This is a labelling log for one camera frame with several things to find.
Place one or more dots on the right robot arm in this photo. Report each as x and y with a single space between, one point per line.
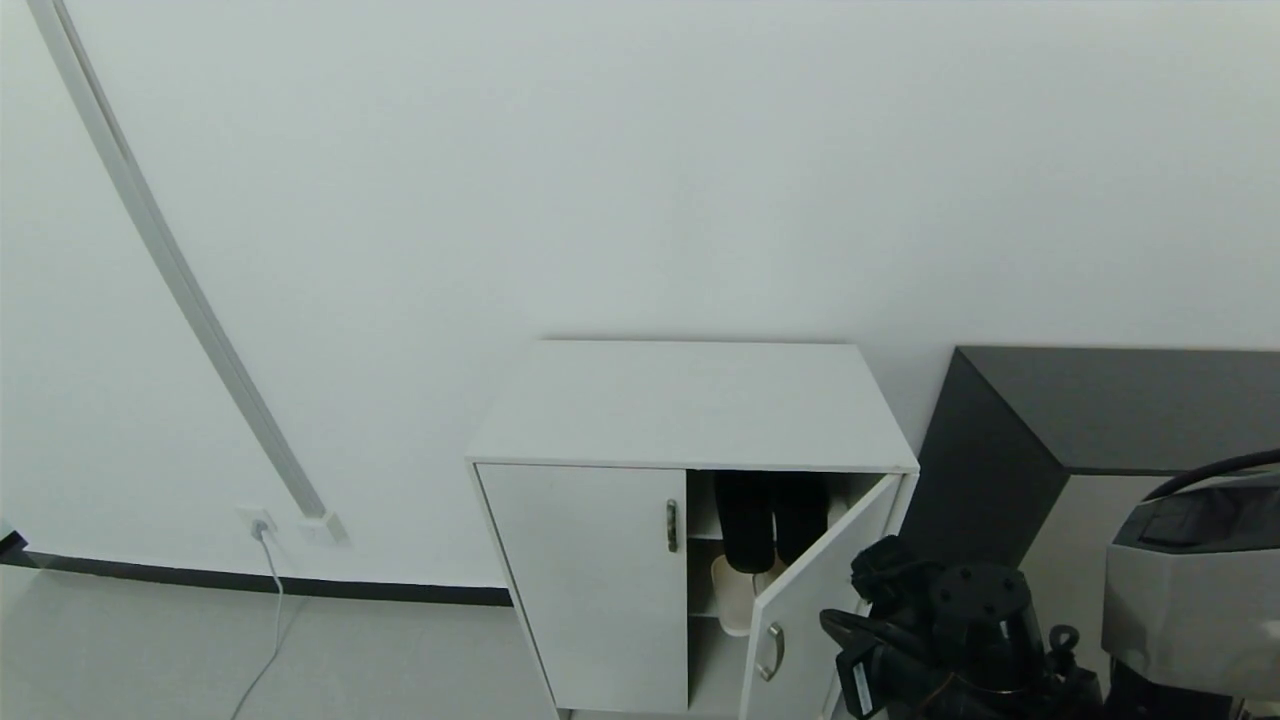
1190 600

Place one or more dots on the white cabinet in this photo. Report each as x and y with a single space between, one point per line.
690 405

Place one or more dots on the black table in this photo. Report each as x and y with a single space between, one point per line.
1120 405

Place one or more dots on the white duct junction box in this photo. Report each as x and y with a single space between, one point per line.
325 527

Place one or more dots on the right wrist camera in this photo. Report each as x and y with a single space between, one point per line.
858 670

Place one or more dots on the white wall socket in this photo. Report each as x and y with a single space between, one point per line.
256 520

